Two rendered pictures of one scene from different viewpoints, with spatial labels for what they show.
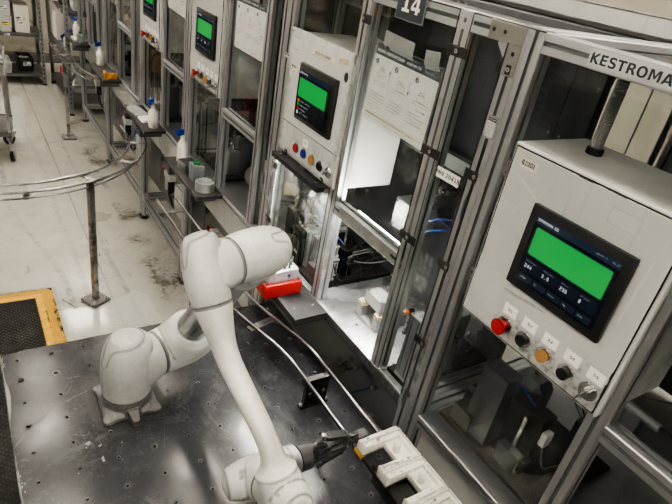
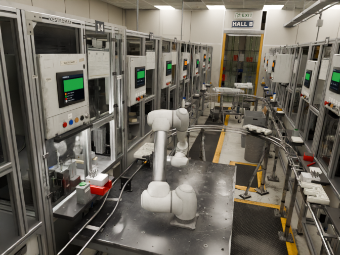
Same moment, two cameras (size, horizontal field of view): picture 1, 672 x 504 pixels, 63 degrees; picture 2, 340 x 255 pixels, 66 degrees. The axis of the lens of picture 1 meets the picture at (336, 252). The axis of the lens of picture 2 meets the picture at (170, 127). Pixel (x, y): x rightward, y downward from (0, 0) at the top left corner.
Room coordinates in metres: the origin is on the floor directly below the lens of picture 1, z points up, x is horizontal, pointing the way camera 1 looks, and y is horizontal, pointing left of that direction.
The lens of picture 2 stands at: (2.44, 1.81, 1.88)
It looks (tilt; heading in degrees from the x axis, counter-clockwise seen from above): 16 degrees down; 232
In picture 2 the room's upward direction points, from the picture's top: 2 degrees clockwise
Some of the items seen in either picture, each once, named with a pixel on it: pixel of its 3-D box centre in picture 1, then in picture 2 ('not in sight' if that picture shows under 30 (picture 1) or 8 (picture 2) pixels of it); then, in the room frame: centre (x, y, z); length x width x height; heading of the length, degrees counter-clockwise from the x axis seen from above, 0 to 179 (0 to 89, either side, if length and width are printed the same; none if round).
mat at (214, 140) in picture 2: not in sight; (214, 128); (-2.39, -2.51, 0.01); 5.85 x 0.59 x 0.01; 37
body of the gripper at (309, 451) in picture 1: (311, 453); not in sight; (1.08, -0.04, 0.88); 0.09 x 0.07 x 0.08; 127
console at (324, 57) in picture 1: (339, 106); (52, 91); (2.03, 0.09, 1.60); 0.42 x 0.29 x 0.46; 37
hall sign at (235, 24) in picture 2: not in sight; (242, 24); (-5.45, -4.38, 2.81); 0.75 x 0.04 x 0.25; 127
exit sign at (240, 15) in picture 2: not in sight; (243, 15); (-5.45, -4.38, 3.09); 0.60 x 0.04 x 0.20; 127
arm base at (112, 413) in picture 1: (128, 398); (185, 215); (1.30, 0.58, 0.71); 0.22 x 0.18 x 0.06; 37
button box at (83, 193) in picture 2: not in sight; (82, 192); (1.95, 0.29, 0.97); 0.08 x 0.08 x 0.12; 37
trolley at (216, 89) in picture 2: not in sight; (226, 103); (-3.26, -2.92, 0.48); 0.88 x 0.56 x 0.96; 145
